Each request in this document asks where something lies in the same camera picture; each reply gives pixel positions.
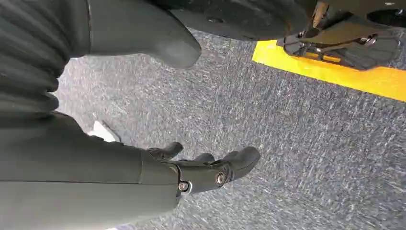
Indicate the black robot foot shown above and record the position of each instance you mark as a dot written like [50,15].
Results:
[355,41]

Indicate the white floor scrap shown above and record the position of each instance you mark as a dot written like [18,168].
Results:
[103,131]

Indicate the grey ribbed right arm sleeve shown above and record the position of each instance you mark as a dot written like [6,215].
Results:
[28,57]

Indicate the yellow floor tape strip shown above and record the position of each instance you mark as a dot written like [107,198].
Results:
[364,79]

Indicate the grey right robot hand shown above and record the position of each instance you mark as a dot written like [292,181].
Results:
[79,177]

